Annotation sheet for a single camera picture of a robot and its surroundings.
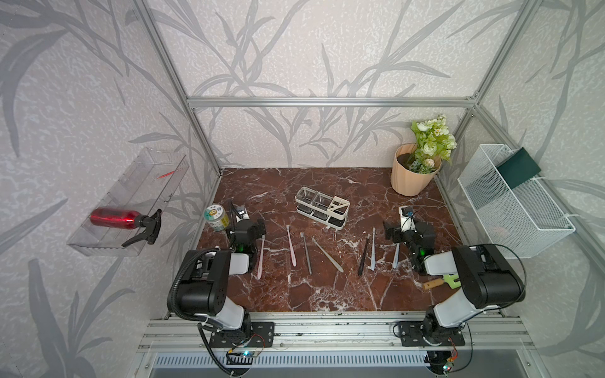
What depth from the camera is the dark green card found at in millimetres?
695

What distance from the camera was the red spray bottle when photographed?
544mm

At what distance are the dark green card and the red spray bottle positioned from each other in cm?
97
